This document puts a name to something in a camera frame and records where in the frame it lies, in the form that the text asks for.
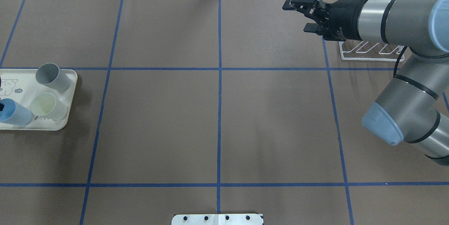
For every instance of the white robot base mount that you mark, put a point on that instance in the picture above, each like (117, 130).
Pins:
(218, 219)

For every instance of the blue plastic cup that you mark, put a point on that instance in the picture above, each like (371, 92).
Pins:
(14, 113)

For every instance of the grey plastic cup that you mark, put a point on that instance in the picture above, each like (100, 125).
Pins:
(50, 75)

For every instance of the cream plastic tray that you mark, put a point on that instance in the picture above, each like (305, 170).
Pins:
(21, 86)

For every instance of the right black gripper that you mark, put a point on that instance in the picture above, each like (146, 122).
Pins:
(344, 19)

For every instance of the pale green plastic cup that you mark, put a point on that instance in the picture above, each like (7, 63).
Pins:
(46, 105)

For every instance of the white wire cup rack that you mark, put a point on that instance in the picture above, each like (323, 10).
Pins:
(368, 51)

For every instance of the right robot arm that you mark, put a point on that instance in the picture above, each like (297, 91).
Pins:
(404, 111)

